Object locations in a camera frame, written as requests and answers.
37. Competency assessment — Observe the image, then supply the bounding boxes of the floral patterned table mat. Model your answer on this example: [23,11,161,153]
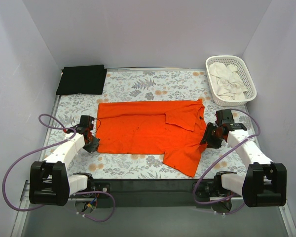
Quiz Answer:
[36,70,271,180]

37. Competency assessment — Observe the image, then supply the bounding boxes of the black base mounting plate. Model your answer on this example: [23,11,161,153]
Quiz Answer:
[71,179,232,212]

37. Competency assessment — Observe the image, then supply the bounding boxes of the aluminium table frame rail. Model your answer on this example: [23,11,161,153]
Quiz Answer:
[19,179,287,208]

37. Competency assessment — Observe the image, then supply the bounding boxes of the crumpled white t-shirt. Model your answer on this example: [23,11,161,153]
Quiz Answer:
[209,62,247,101]

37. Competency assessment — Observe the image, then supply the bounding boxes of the orange t-shirt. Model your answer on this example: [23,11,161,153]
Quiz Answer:
[96,99,206,177]

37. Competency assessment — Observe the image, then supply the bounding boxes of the white perforated plastic basket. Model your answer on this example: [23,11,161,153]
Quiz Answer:
[205,55,257,107]

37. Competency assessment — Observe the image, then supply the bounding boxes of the folded black t-shirt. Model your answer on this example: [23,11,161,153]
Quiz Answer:
[56,65,107,95]

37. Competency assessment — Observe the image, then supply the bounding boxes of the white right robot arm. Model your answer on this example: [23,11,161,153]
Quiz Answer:
[200,109,287,207]

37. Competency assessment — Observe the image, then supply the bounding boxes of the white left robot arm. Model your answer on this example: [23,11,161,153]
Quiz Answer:
[29,115,100,206]

